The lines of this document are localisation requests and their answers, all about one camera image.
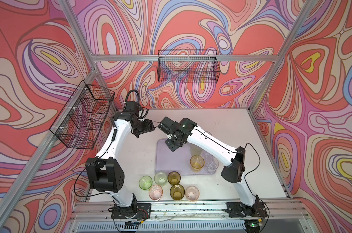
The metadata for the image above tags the pale green glass front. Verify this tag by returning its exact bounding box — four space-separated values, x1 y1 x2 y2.
190 144 203 156

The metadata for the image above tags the yellow glass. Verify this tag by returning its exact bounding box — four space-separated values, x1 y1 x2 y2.
190 155 205 171

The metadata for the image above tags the small clear glass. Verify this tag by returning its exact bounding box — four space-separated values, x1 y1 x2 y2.
201 150 212 160

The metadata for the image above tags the dark olive glass back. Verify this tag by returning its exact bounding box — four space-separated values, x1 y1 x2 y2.
167 171 181 185

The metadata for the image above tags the dark olive glass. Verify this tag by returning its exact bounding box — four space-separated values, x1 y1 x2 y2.
167 171 181 185
170 184 185 201

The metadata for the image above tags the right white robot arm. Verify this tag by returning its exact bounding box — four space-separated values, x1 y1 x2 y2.
157 117 259 208

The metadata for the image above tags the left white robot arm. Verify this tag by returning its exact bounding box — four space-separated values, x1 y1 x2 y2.
85 112 155 207

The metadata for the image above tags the lavender plastic tray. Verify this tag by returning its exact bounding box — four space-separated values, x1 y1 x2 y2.
155 139 210 175

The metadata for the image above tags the light green glass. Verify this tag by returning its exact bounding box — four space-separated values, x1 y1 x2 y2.
154 172 168 186

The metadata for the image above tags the green glass far left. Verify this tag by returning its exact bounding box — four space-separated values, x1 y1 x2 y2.
139 175 153 190

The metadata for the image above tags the dark olive glass front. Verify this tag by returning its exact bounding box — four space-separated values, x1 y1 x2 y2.
170 184 185 201

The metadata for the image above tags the peach pink glass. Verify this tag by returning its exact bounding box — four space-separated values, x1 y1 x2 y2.
185 186 200 202

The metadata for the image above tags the pink glass left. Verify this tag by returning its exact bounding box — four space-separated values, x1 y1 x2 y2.
148 184 163 201

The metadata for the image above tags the black wire basket left wall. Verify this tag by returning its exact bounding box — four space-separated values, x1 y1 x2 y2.
49 81 115 150

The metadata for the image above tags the black wire basket wall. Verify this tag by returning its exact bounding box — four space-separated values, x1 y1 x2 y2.
49 81 115 150
157 49 221 83

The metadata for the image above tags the black wire basket back wall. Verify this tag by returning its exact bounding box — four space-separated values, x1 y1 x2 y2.
157 49 221 83

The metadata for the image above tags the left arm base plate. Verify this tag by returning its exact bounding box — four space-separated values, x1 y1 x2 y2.
111 203 151 220

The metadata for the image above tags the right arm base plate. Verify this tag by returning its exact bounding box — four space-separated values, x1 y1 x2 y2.
225 202 268 218

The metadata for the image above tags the aluminium front rail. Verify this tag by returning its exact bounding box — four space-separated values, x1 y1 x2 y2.
69 199 311 221

